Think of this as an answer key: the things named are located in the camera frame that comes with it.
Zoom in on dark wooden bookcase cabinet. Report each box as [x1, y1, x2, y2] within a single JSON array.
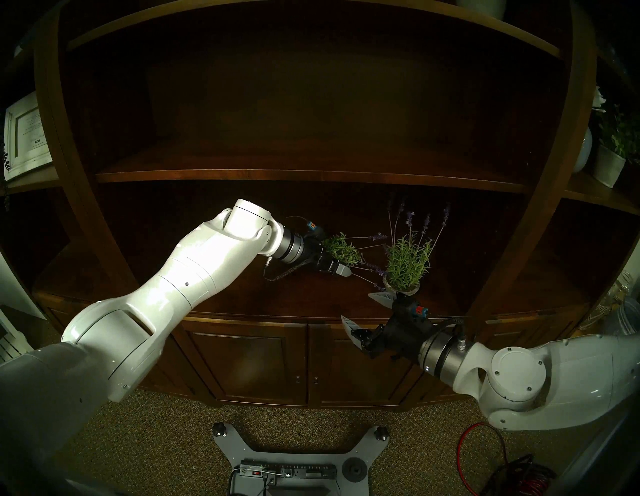
[[0, 0, 640, 413]]

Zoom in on black cable reel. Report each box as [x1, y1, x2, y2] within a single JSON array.
[[480, 454, 558, 496]]

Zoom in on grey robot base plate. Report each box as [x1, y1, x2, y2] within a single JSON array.
[[212, 422, 391, 496]]

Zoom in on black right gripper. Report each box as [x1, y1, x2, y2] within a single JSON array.
[[341, 290, 442, 362]]

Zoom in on white framed certificate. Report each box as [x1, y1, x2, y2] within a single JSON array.
[[4, 91, 53, 182]]

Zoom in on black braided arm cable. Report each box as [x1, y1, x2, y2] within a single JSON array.
[[262, 255, 307, 284], [439, 317, 468, 347]]

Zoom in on green plant in white pot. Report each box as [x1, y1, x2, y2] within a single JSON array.
[[592, 102, 640, 189]]

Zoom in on power strip with red switch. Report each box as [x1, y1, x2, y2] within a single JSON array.
[[239, 462, 338, 481]]

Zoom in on fake lavender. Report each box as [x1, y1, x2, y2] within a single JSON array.
[[320, 231, 390, 292], [382, 199, 451, 296]]

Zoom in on small white ceramic vase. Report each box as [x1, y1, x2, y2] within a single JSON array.
[[572, 127, 594, 173]]

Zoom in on red extension cable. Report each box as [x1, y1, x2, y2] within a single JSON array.
[[457, 422, 508, 496]]

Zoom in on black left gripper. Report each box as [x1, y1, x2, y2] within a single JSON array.
[[299, 225, 354, 279]]

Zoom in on white slatted chair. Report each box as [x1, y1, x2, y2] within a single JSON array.
[[0, 310, 31, 363]]

